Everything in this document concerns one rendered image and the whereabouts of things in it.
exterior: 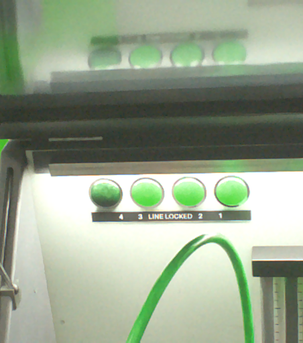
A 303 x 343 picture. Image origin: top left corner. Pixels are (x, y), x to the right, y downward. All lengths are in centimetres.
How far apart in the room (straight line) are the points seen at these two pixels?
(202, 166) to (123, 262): 22
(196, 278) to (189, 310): 6
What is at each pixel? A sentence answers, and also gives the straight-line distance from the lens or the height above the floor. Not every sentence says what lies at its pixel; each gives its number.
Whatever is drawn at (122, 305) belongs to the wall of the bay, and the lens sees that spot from 130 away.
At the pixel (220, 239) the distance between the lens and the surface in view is 103.
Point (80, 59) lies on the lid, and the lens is 73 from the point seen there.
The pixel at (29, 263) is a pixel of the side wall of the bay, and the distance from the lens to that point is 122.
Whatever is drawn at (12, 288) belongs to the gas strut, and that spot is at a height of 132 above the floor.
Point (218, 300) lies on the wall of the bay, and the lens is 128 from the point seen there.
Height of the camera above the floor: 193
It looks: 26 degrees down
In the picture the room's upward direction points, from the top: 6 degrees counter-clockwise
